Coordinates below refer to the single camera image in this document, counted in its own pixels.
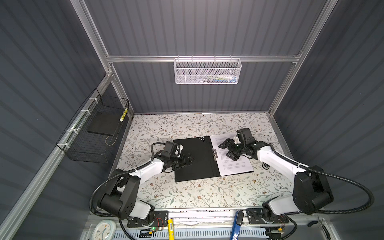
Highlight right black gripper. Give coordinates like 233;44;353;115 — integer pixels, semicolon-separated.
218;137;246;160

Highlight teal black clip folder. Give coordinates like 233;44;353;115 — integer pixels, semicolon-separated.
174;134;254;183

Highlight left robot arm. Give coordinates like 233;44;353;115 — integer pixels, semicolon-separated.
89;141;194;225

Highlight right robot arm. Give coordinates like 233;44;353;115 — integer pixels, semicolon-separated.
219;128;334;223

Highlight yellow marker in basket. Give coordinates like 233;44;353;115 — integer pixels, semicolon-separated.
120;108;128;122

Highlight yellow tube at front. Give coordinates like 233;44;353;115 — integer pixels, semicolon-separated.
168;219;175;240

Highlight pens in white basket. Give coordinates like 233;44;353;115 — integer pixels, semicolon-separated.
200;75;238;84

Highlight black notebook in basket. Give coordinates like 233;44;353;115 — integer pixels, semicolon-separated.
87;112;121;137

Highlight white round clock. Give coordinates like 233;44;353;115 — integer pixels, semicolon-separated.
90;220;117;240

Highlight black pliers front right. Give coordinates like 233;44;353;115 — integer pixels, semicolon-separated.
307;221;331;240

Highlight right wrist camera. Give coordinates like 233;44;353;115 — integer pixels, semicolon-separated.
233;135;241;145

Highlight small black ring object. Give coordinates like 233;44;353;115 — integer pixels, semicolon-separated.
262;163;270;170

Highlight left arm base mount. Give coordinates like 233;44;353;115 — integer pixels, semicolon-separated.
127;211;169;228

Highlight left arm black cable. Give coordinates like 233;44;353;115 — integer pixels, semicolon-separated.
88;142;167;240

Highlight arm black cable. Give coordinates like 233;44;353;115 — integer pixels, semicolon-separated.
269;148;375;215
88;142;167;240

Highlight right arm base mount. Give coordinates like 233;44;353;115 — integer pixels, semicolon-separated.
246;208;289;225

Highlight black wire basket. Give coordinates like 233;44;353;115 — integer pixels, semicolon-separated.
57;91;130;164

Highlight blue handled tool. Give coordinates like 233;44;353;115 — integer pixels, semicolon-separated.
230;211;244;240

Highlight white wire mesh basket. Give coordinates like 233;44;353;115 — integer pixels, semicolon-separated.
173;58;242;85

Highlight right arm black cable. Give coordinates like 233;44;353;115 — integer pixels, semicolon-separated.
269;148;375;215

